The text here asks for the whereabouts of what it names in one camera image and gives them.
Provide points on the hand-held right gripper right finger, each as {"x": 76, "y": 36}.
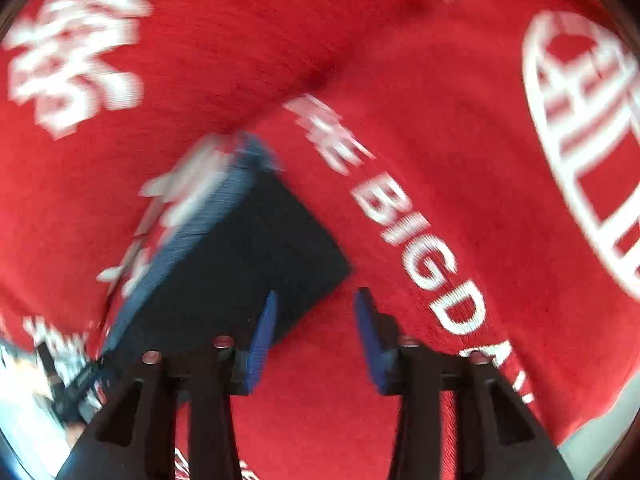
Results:
{"x": 371, "y": 345}

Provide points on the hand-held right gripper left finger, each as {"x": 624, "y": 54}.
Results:
{"x": 261, "y": 345}

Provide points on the red printed blanket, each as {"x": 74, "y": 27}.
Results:
{"x": 400, "y": 110}

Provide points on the black pants with blue waistband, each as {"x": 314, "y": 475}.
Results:
{"x": 240, "y": 255}

